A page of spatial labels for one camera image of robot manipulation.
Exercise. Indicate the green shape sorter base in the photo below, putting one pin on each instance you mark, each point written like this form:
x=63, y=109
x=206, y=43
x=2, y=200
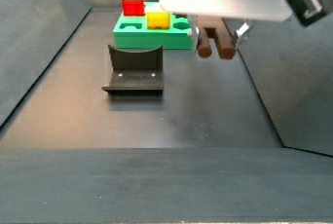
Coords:
x=134, y=35

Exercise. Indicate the brown square-circle forked block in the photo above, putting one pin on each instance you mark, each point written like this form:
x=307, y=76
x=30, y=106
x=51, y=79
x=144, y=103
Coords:
x=215, y=30

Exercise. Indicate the black curved fixture stand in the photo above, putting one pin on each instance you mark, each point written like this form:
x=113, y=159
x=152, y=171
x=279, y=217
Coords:
x=137, y=71

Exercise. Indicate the yellow pentagon block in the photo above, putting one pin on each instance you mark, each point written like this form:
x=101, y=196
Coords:
x=158, y=19

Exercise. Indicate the red square block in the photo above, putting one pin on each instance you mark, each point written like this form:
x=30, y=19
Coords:
x=133, y=8

